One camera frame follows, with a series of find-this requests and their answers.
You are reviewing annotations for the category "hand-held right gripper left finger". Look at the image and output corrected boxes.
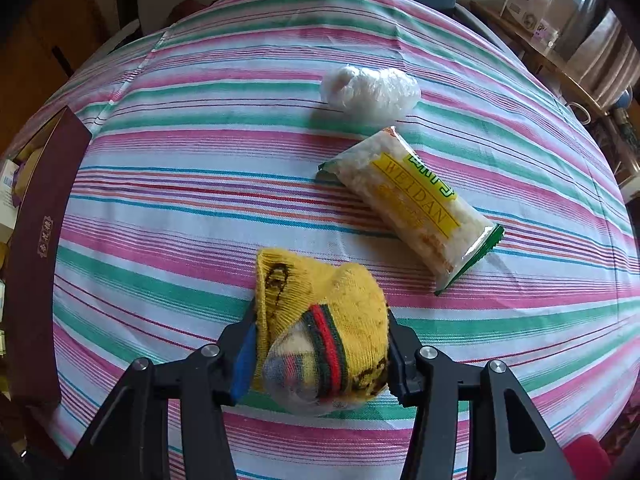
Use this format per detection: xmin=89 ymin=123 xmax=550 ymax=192
xmin=70 ymin=300 xmax=258 ymax=480

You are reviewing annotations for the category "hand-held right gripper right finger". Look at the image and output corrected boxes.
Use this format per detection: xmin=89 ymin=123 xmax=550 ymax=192
xmin=385 ymin=310 xmax=576 ymax=480

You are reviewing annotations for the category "yellow sock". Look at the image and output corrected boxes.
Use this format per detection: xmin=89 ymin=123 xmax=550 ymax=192
xmin=254 ymin=247 xmax=391 ymax=416

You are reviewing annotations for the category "maroon gift box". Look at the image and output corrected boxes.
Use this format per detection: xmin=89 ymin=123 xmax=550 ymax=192
xmin=0 ymin=105 xmax=93 ymax=411

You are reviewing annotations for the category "white cardboard box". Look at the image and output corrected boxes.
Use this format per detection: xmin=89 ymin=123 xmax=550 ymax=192
xmin=0 ymin=159 xmax=21 ymax=206

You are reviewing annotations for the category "clear yellow-label snack packet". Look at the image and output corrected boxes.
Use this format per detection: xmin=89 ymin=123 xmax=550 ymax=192
xmin=316 ymin=126 xmax=505 ymax=297

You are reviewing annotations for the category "striped tablecloth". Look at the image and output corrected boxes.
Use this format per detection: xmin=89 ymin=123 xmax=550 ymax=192
xmin=30 ymin=0 xmax=636 ymax=480

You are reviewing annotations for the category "white crumpled plastic bag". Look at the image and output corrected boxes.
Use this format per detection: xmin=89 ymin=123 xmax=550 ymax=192
xmin=320 ymin=64 xmax=422 ymax=122

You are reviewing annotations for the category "wooden desk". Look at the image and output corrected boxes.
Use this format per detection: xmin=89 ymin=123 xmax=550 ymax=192
xmin=470 ymin=0 xmax=616 ymax=116

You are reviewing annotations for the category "reddish brown furry thing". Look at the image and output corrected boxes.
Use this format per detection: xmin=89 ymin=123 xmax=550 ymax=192
xmin=167 ymin=0 xmax=213 ymax=28

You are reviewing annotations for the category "beige curtain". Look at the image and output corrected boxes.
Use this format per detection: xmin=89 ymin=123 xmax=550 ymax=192
xmin=565 ymin=0 xmax=640 ymax=111

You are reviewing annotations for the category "wooden cabinet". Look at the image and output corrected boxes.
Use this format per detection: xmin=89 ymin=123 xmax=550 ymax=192
xmin=0 ymin=0 xmax=116 ymax=111

